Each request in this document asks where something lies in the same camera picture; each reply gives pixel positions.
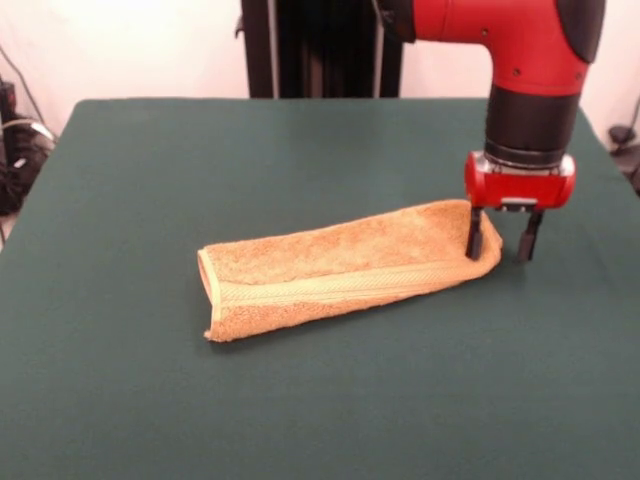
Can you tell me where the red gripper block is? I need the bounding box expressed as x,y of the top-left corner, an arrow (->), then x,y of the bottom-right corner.
463,149 -> 577,265

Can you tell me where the tan terry towel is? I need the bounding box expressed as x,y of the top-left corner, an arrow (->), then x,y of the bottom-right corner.
196,198 -> 504,344

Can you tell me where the dark green table cloth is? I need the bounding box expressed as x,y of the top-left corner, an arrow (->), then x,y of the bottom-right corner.
0,97 -> 640,480

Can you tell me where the upright black power strip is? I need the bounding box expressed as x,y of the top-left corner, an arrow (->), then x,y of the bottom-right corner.
0,82 -> 19,126

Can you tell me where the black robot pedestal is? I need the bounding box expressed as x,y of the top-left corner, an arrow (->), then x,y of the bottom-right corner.
234,0 -> 407,100

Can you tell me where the black cable bundle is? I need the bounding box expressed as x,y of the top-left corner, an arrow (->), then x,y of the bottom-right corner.
0,117 -> 56,216

